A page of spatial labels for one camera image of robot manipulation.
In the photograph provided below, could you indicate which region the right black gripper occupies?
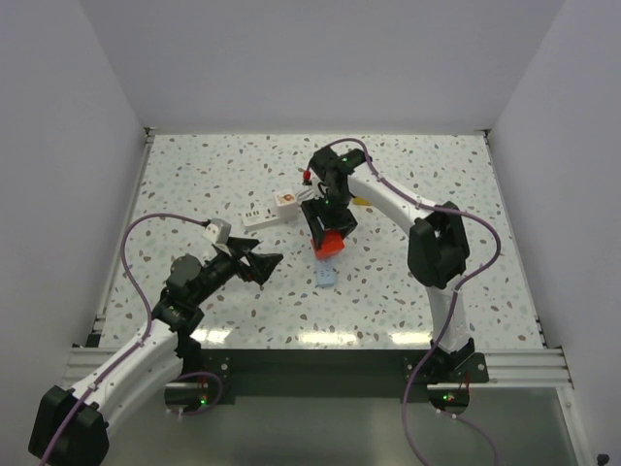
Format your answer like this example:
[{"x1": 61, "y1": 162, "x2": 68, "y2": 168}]
[{"x1": 302, "y1": 189, "x2": 357, "y2": 250}]

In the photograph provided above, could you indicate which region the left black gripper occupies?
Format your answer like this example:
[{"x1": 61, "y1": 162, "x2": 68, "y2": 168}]
[{"x1": 191, "y1": 236, "x2": 281, "y2": 306}]

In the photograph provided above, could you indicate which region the red cube plug adapter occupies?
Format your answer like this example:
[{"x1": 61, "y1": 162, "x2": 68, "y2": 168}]
[{"x1": 311, "y1": 230, "x2": 345, "y2": 260}]

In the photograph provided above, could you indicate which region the yellow cube plug adapter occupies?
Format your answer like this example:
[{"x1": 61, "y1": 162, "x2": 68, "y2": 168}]
[{"x1": 352, "y1": 197, "x2": 371, "y2": 206}]

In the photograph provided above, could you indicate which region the white power strip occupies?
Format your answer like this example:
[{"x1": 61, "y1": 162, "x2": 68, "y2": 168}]
[{"x1": 241, "y1": 208, "x2": 298, "y2": 231}]

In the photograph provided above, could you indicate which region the white cube plug adapter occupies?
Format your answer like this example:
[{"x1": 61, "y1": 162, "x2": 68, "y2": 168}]
[{"x1": 274, "y1": 189, "x2": 298, "y2": 219}]

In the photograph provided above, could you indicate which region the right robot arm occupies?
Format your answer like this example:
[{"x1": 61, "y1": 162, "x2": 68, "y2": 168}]
[{"x1": 301, "y1": 148, "x2": 474, "y2": 382}]

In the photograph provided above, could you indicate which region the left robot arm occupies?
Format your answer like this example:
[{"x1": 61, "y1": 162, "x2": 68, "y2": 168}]
[{"x1": 28, "y1": 237, "x2": 283, "y2": 465}]

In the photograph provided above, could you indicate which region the blue power strip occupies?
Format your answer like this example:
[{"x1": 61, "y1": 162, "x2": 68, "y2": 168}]
[{"x1": 315, "y1": 258, "x2": 337, "y2": 288}]

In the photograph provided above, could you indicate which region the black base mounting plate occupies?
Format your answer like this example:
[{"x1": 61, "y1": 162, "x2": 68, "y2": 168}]
[{"x1": 164, "y1": 347, "x2": 489, "y2": 414}]

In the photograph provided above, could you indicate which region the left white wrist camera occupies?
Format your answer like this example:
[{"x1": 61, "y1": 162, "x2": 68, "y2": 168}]
[{"x1": 202, "y1": 218, "x2": 231, "y2": 245}]

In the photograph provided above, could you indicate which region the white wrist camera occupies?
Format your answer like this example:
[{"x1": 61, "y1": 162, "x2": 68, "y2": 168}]
[
  {"x1": 299, "y1": 169, "x2": 327, "y2": 199},
  {"x1": 202, "y1": 218, "x2": 231, "y2": 245}
]

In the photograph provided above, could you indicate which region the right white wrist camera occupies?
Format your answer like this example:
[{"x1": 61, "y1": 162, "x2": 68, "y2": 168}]
[{"x1": 299, "y1": 169, "x2": 327, "y2": 199}]

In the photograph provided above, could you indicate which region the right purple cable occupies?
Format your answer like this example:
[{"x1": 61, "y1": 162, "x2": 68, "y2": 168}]
[{"x1": 303, "y1": 137, "x2": 502, "y2": 466}]

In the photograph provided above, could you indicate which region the purple cable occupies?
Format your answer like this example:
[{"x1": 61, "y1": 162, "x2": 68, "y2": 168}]
[
  {"x1": 303, "y1": 137, "x2": 502, "y2": 466},
  {"x1": 36, "y1": 213, "x2": 214, "y2": 466}
]

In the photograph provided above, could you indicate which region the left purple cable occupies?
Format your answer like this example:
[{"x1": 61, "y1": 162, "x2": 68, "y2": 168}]
[{"x1": 36, "y1": 213, "x2": 214, "y2": 466}]

